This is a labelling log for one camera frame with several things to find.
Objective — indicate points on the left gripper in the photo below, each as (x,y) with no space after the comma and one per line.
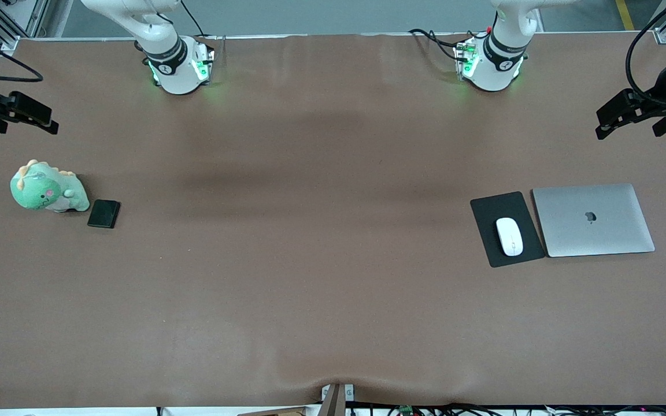
(664,81)

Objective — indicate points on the small black square box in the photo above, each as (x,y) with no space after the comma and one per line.
(103,214)

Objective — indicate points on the white computer mouse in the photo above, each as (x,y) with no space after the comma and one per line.
(509,237)

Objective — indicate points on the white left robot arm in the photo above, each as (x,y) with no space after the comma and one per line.
(500,58)

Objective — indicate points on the black mouse pad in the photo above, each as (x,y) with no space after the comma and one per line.
(489,211)

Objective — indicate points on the green dinosaur plush toy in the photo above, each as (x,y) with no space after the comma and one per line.
(41,190)

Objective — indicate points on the silver closed laptop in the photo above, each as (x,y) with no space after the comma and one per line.
(593,237)

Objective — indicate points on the small green circuit board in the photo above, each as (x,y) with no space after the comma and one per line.
(406,410)

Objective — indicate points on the silver metal bracket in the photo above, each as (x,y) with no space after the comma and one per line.
(349,393)

